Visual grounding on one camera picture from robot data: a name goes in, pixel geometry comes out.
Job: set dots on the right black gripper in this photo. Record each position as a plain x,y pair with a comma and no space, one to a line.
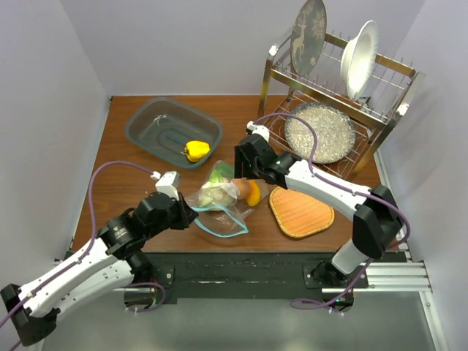
240,165

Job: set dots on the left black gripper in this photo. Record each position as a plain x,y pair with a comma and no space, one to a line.
187,214

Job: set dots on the clear zip top bag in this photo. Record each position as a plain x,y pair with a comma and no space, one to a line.
225,222

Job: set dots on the yellow fake bell pepper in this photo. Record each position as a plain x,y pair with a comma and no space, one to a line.
195,150

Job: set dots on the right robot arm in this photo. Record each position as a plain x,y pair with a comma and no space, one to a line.
375,218

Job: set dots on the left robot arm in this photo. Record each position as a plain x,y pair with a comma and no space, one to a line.
112,259

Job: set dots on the green fake vegetable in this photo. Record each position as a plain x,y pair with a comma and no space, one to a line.
222,172

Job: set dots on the orange fake fruit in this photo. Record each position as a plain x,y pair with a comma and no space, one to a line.
254,195

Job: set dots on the white fake cauliflower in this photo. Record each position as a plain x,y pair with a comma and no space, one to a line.
214,196

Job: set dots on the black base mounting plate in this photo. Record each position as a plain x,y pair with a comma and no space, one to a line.
243,275

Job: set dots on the woven bamboo tray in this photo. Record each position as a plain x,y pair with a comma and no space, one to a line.
299,215

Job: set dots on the clear glass container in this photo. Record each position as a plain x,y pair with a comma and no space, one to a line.
163,126

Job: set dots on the speckled blue rimmed plate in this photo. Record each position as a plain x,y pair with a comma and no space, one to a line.
322,130

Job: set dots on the metal dish rack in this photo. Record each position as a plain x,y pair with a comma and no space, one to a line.
391,89

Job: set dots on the grey reindeer plate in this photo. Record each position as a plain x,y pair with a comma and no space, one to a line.
308,36

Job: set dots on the white bowl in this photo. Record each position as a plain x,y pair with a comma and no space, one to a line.
358,59

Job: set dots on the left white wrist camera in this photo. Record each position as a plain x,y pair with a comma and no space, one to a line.
168,184

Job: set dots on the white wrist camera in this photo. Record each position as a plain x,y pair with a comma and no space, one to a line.
258,129
168,184

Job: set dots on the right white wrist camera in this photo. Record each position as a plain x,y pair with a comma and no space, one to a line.
258,129

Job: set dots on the aluminium frame rail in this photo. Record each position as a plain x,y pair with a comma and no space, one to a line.
392,313

